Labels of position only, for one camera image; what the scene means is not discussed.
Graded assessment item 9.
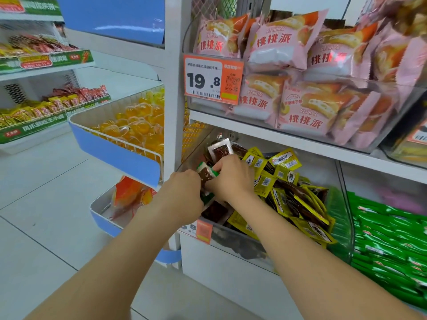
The white shelf unit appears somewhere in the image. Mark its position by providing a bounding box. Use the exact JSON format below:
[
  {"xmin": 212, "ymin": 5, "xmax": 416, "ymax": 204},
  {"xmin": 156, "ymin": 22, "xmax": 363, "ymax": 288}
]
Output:
[{"xmin": 63, "ymin": 0, "xmax": 427, "ymax": 320}]

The white metal mesh panel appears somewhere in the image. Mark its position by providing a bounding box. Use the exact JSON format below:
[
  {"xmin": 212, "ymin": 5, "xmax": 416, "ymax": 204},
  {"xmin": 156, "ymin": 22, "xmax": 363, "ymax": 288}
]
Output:
[{"xmin": 191, "ymin": 0, "xmax": 238, "ymax": 21}]

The small orange price tag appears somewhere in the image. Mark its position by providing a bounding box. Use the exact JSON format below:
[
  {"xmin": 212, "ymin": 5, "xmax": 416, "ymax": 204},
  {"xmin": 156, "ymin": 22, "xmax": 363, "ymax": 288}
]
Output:
[{"xmin": 179, "ymin": 219, "xmax": 214, "ymax": 245}]

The green white brown snack packet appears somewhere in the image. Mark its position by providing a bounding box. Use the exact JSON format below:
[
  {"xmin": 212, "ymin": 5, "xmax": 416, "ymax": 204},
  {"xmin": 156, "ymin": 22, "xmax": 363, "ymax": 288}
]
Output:
[{"xmin": 196, "ymin": 161, "xmax": 220, "ymax": 190}]

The orange snack packets heap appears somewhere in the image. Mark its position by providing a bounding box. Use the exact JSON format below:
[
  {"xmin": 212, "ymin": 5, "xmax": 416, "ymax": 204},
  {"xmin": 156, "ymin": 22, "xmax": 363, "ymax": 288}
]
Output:
[{"xmin": 109, "ymin": 176, "xmax": 158, "ymax": 221}]

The person's left forearm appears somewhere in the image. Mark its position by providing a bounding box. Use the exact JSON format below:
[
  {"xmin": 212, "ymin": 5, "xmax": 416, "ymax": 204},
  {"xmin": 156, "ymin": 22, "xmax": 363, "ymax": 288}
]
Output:
[{"xmin": 25, "ymin": 196, "xmax": 187, "ymax": 320}]

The person's left hand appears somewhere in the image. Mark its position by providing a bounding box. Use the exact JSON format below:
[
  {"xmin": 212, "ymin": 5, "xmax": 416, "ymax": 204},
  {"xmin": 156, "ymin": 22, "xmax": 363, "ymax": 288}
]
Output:
[{"xmin": 156, "ymin": 169, "xmax": 205, "ymax": 228}]

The pile of yellow snack packets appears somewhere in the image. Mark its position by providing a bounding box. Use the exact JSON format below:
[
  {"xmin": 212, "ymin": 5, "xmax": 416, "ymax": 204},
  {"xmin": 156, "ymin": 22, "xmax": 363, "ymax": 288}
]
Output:
[{"xmin": 227, "ymin": 146, "xmax": 338, "ymax": 248}]

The row of yellow snack packets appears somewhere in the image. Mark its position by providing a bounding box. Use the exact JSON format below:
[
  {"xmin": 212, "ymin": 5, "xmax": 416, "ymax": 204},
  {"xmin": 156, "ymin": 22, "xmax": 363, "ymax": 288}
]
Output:
[{"xmin": 0, "ymin": 99, "xmax": 58, "ymax": 130}]

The large orange white price tag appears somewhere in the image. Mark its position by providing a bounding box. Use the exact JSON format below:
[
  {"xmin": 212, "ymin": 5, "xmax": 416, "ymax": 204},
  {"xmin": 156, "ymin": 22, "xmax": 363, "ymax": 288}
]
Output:
[{"xmin": 183, "ymin": 54, "xmax": 244, "ymax": 106}]

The row of red snack packets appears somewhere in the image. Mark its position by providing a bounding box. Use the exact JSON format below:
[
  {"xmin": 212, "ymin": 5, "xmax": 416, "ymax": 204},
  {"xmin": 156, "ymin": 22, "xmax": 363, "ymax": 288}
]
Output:
[{"xmin": 43, "ymin": 83, "xmax": 109, "ymax": 110}]

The person's right hand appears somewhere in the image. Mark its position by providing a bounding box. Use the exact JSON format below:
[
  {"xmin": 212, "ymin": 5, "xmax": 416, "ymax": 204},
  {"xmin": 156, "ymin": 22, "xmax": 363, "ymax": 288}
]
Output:
[{"xmin": 205, "ymin": 154, "xmax": 256, "ymax": 206}]

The clear bin with yellow packets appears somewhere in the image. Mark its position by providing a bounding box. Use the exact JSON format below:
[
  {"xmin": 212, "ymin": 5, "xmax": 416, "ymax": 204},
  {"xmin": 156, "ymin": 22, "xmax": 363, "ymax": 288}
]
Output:
[{"xmin": 381, "ymin": 106, "xmax": 427, "ymax": 169}]

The background white shelf rack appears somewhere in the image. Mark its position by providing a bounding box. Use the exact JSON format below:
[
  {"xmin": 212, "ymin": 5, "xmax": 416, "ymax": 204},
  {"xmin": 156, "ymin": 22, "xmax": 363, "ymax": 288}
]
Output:
[{"xmin": 0, "ymin": 0, "xmax": 113, "ymax": 156}]

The person's right forearm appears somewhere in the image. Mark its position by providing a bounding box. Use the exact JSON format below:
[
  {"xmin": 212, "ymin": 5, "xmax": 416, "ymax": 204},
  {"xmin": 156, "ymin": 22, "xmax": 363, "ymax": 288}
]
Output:
[{"xmin": 228, "ymin": 190, "xmax": 426, "ymax": 320}]

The blue sign panel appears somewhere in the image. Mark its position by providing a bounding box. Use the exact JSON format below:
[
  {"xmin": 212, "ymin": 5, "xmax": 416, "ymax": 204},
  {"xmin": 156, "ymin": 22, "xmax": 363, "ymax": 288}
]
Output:
[{"xmin": 56, "ymin": 0, "xmax": 166, "ymax": 48}]

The green shelf label strip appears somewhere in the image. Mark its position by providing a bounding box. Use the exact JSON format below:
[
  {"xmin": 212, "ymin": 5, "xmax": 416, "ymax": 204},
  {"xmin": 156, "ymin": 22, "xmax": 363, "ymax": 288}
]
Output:
[
  {"xmin": 0, "ymin": 96, "xmax": 111, "ymax": 144},
  {"xmin": 0, "ymin": 50, "xmax": 95, "ymax": 76},
  {"xmin": 0, "ymin": 0, "xmax": 63, "ymax": 16}
]

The pile of pink cake packets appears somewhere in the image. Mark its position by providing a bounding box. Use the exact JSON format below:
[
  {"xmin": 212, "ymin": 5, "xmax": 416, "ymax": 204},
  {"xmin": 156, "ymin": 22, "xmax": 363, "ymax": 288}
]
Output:
[{"xmin": 193, "ymin": 9, "xmax": 427, "ymax": 151}]

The pile of green snack packets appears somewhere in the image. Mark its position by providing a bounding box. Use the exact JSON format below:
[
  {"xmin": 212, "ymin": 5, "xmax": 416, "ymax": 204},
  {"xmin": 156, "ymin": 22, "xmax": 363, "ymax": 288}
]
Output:
[{"xmin": 346, "ymin": 191, "xmax": 427, "ymax": 311}]

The heap of red snack packets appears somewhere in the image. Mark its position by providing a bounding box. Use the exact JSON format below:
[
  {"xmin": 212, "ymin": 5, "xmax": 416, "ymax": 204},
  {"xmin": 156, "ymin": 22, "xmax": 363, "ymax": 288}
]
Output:
[{"xmin": 8, "ymin": 34, "xmax": 79, "ymax": 54}]

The white wire basket blue front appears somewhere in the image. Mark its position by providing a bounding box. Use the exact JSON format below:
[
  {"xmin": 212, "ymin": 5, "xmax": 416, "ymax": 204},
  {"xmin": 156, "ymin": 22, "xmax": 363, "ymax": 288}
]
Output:
[{"xmin": 68, "ymin": 84, "xmax": 166, "ymax": 189}]

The white-edged brown snack packet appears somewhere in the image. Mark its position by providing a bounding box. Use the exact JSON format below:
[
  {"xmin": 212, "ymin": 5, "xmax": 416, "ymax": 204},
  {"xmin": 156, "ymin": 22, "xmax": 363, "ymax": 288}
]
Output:
[{"xmin": 207, "ymin": 138, "xmax": 234, "ymax": 164}]

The dark brown snack packet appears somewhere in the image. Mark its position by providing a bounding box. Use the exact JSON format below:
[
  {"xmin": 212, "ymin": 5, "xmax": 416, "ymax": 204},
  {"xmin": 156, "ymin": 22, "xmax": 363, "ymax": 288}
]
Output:
[{"xmin": 201, "ymin": 200, "xmax": 235, "ymax": 226}]

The pile of orange jelly cups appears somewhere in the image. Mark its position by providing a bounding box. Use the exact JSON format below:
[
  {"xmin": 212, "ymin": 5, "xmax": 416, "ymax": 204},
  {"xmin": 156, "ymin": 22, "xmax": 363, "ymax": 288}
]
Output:
[{"xmin": 89, "ymin": 88, "xmax": 166, "ymax": 161}]

